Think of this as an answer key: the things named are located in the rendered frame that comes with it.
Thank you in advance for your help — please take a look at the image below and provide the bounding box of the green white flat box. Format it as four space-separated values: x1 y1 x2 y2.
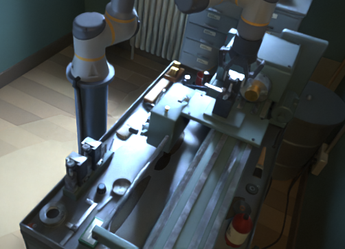
78 217 105 246

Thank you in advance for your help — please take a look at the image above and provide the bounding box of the grey-blue drawer cabinet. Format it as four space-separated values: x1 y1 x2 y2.
179 6 244 70

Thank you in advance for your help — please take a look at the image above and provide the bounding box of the grey steel drum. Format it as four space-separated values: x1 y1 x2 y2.
271 80 345 182

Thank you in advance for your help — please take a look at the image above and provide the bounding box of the flat steel square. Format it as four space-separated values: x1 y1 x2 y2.
65 198 98 232

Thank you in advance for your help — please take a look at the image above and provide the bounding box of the dark threading tool holder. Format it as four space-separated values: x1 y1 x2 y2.
80 137 104 171
65 151 89 188

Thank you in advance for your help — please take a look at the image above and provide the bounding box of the small black knob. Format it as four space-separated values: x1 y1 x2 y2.
96 182 107 198

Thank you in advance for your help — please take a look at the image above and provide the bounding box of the grey-green bar handle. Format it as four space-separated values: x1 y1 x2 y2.
91 224 144 249

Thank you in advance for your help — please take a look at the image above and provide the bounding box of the white wall socket box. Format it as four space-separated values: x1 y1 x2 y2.
310 143 330 177

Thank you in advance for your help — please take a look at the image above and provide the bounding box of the grey-green lathe carriage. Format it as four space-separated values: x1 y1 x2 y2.
146 83 271 153

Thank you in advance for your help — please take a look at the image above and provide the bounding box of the brown tray with brass block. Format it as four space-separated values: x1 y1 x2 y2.
164 59 186 82

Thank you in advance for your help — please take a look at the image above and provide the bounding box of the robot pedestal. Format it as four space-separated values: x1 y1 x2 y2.
72 76 111 154

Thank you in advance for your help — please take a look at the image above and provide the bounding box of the dark tool post block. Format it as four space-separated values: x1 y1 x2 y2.
212 78 243 118

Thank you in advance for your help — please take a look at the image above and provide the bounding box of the round grey gearbox knob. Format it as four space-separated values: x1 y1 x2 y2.
270 105 291 125

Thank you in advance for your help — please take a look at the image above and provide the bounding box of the orange oblong block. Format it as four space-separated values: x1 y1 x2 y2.
143 78 170 104

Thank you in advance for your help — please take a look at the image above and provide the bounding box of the brass lens-mount blank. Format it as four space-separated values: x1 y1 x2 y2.
244 80 266 102

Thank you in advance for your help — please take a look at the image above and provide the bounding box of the grey-green lathe body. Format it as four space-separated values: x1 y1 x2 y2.
20 28 330 249

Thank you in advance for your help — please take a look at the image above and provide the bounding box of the white ribbed radiator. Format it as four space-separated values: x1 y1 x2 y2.
130 0 190 62

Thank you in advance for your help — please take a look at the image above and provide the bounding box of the grey metal ring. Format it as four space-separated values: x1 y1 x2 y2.
38 202 67 228

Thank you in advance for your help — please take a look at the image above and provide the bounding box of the black floor cable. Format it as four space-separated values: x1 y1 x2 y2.
276 157 318 246

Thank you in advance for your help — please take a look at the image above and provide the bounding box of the long grey steel rod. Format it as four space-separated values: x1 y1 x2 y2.
107 152 162 230

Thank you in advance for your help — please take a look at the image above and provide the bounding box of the black pedestal cable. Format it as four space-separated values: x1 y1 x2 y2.
71 76 82 153

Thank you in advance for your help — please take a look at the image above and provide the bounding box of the silver lathe chuck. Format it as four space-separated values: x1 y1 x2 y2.
241 72 272 102

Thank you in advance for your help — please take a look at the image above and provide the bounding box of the red fire extinguisher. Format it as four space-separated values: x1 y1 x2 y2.
224 197 254 248

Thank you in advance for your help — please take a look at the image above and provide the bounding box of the grey apron lever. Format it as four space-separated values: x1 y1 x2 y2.
154 135 171 156

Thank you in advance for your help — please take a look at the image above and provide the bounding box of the wooden handled brush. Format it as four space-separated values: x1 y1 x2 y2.
252 147 267 180

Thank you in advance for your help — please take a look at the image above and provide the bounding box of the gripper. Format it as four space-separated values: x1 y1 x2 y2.
219 34 267 82

